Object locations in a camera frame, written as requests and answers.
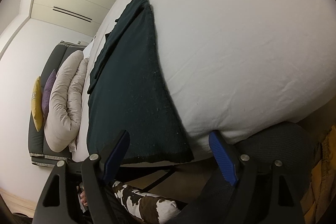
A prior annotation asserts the dark green sweater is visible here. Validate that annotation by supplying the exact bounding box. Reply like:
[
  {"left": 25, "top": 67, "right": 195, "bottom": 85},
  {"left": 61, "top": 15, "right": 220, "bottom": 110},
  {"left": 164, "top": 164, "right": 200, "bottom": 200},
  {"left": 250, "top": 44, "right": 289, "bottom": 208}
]
[{"left": 87, "top": 0, "right": 194, "bottom": 164}]

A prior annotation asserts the beige folded duvet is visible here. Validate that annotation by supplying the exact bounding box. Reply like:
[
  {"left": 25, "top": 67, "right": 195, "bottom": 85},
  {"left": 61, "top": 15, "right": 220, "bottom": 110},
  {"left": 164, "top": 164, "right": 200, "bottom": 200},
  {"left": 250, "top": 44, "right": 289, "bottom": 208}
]
[{"left": 44, "top": 50, "right": 88, "bottom": 152}]

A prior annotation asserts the dark grey headboard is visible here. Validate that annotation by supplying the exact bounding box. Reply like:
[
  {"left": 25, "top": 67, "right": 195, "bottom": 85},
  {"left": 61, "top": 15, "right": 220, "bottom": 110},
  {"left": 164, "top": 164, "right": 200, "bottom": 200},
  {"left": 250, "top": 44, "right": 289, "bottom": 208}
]
[{"left": 27, "top": 40, "right": 86, "bottom": 168}]

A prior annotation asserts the yellow cushion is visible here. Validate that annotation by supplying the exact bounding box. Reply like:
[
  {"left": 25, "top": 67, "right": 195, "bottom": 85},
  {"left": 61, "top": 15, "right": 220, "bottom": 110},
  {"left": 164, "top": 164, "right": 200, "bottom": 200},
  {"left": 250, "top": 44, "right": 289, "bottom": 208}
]
[{"left": 31, "top": 76, "right": 43, "bottom": 132}]

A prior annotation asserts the black mesh chair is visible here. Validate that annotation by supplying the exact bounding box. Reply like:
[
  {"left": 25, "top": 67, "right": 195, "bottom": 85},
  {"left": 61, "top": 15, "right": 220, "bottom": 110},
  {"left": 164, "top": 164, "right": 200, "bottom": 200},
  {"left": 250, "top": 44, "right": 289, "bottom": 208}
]
[{"left": 174, "top": 122, "right": 314, "bottom": 223}]

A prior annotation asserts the white bed sheet mattress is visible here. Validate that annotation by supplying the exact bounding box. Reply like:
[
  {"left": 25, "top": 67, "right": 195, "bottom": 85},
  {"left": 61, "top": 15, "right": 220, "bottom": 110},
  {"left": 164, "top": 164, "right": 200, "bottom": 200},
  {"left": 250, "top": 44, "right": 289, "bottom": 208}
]
[{"left": 88, "top": 0, "right": 335, "bottom": 160}]

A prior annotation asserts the person's left hand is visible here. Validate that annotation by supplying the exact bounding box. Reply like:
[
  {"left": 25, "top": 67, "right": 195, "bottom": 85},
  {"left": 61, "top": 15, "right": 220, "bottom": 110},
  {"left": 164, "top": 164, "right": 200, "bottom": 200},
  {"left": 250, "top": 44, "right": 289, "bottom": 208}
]
[{"left": 76, "top": 182, "right": 88, "bottom": 213}]

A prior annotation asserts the orange-brown garment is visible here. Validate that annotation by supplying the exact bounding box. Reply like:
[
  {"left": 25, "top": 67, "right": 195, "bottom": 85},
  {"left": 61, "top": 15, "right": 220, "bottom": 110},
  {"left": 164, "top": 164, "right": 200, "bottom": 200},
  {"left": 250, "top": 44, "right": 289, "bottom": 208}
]
[{"left": 301, "top": 126, "right": 335, "bottom": 223}]

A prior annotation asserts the cow pattern trouser leg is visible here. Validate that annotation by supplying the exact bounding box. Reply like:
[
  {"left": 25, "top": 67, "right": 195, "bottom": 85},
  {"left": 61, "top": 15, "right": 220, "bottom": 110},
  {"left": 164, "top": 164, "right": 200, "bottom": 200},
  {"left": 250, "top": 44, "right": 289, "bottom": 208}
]
[{"left": 112, "top": 181, "right": 181, "bottom": 223}]

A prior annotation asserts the purple cushion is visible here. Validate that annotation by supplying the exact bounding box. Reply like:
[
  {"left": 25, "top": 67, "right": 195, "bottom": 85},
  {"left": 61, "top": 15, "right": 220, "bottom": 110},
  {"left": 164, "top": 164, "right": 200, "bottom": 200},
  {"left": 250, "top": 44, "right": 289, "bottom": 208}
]
[{"left": 42, "top": 70, "right": 56, "bottom": 121}]

